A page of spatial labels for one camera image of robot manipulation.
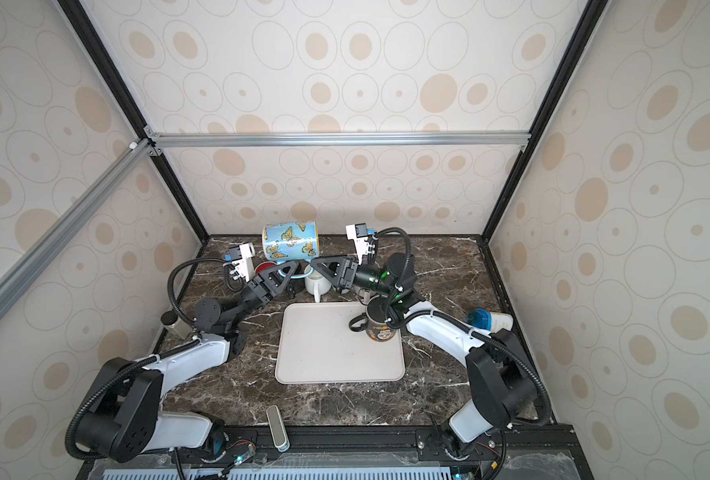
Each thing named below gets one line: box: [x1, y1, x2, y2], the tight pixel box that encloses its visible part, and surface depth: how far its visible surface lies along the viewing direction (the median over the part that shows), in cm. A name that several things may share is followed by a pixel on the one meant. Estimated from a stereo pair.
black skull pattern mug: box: [349, 295, 397, 342], surface depth 90 cm
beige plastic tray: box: [275, 302, 405, 384], surface depth 91 cm
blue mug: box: [262, 220, 319, 263], surface depth 64 cm
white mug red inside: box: [254, 261, 279, 279], surface depth 66 cm
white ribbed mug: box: [304, 269, 331, 303], surface depth 99 cm
